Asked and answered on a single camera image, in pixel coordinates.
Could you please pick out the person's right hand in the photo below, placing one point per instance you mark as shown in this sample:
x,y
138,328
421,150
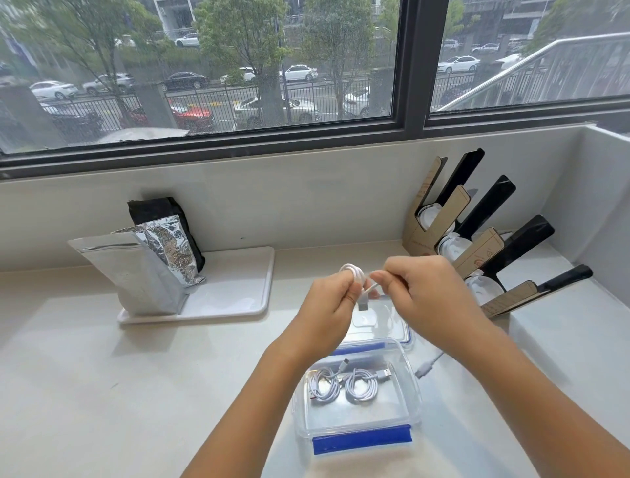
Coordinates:
x,y
438,300

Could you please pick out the white rectangular tray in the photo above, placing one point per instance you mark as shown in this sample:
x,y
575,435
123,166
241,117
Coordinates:
x,y
236,285

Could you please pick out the beige car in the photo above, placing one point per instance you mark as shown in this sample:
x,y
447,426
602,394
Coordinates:
x,y
302,112

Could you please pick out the clear plastic container blue clips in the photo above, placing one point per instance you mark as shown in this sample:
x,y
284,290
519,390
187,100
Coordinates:
x,y
389,413

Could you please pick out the black window frame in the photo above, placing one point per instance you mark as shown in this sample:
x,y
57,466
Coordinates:
x,y
411,74

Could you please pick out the silver foil bag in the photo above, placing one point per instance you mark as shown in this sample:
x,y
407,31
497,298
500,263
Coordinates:
x,y
133,271

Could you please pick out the clear container lid blue seal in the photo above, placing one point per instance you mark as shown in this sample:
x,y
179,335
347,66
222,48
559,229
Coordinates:
x,y
364,320

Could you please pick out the black bag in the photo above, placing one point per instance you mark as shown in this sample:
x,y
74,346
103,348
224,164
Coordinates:
x,y
152,209

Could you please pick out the red car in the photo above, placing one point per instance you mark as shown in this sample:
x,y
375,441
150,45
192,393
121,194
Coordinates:
x,y
194,117

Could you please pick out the white stair railing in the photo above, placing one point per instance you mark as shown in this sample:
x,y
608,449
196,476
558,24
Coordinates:
x,y
521,64

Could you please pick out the person's left hand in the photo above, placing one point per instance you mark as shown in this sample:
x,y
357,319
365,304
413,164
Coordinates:
x,y
320,315

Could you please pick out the white cup lid stack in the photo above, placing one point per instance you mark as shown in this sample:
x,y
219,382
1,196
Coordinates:
x,y
427,216
450,246
482,290

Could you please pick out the person's right forearm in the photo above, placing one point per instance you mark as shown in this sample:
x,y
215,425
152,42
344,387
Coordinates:
x,y
551,404

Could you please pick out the cardboard cup dispenser rack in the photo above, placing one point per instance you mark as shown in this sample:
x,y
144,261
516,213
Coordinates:
x,y
418,241

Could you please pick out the person's left forearm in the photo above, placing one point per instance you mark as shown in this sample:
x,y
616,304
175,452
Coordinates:
x,y
241,423

